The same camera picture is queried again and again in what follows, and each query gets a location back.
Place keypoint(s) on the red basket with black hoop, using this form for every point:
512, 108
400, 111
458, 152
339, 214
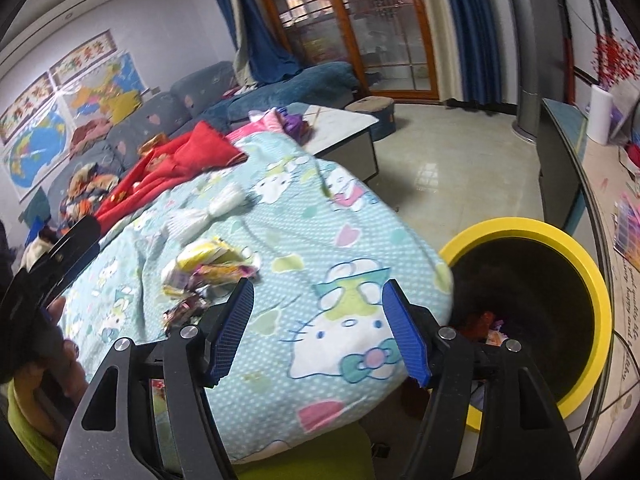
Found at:
632, 155

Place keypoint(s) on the framed embroidery picture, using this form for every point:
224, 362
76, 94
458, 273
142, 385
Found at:
25, 107
82, 55

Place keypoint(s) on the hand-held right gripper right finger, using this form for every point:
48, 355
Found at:
407, 332

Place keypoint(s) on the blue heart patterned sofa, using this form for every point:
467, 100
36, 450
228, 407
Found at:
200, 90

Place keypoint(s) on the white ribbed vase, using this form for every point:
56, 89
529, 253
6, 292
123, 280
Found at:
600, 115

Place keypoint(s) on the white purple card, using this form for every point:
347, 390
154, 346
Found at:
625, 110

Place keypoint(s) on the yellow rimmed black trash bin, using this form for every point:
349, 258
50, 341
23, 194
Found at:
590, 270

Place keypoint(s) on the world map poster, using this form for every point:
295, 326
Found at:
35, 155

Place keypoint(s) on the blue curtain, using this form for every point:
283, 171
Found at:
475, 35
260, 35

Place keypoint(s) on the yellow pillow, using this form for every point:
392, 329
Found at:
124, 107

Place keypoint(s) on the green cloth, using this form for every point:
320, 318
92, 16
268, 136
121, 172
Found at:
300, 452

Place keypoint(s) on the red berry branches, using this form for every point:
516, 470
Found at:
615, 60

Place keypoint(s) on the red plastic bag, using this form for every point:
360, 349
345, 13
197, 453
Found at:
477, 325

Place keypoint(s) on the person's left hand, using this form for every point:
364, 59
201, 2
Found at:
72, 375

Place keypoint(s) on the pink cloth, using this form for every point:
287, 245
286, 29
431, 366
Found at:
267, 120

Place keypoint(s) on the silver tower air conditioner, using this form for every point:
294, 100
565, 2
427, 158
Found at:
525, 60

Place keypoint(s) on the yellow white snack bag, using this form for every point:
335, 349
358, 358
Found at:
210, 260

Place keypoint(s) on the round blue stool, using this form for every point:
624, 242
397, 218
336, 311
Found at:
372, 115

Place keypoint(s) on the colourful patterned cloth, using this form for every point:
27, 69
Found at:
90, 187

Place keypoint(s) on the white top coffee table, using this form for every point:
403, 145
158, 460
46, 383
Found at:
340, 125

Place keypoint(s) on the dark snack wrapper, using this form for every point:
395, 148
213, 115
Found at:
185, 312

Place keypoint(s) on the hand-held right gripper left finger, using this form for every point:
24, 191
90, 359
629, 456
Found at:
230, 332

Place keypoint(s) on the wooden sliding glass door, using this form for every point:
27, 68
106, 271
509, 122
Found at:
350, 25

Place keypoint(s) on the red blanket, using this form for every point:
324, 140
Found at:
200, 152

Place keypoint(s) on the cartoon cat printed blanket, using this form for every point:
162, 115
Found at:
310, 260

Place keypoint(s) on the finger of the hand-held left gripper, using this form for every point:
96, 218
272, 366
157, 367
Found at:
75, 250

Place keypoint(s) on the country map poster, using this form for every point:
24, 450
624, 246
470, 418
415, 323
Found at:
105, 85

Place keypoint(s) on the gold gift bag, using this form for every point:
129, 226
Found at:
151, 145

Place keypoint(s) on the pink clothes pile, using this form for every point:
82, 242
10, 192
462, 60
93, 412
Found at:
90, 135

